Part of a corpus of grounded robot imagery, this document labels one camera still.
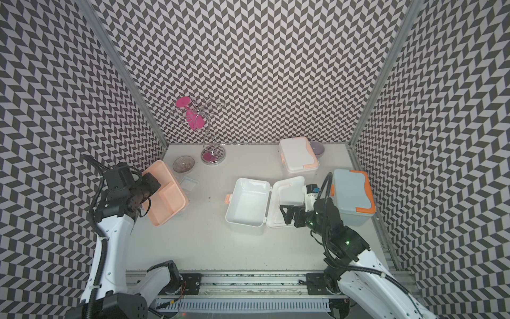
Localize small grey round bowl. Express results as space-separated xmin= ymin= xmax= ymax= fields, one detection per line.
xmin=310 ymin=141 xmax=325 ymax=158

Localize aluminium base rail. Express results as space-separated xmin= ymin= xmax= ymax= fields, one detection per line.
xmin=127 ymin=270 xmax=399 ymax=300

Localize small clear glass bowl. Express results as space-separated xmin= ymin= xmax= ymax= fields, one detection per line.
xmin=172 ymin=156 xmax=195 ymax=174

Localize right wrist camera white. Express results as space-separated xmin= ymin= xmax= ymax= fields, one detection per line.
xmin=303 ymin=184 xmax=320 ymax=212

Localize white first aid box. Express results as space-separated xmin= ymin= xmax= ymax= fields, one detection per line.
xmin=225 ymin=176 xmax=305 ymax=235
xmin=278 ymin=137 xmax=320 ymax=175

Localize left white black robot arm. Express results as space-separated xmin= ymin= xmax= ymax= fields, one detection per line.
xmin=65 ymin=155 xmax=189 ymax=318

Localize silver wire stand pink ornaments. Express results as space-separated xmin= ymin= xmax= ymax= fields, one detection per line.
xmin=175 ymin=96 xmax=227 ymax=166

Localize pink tray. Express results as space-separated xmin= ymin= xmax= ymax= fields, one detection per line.
xmin=142 ymin=160 xmax=189 ymax=227

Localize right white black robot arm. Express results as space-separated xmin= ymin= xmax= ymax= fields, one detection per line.
xmin=279 ymin=169 xmax=436 ymax=318

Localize blue first aid kit box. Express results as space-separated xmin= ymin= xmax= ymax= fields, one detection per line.
xmin=333 ymin=169 xmax=377 ymax=227

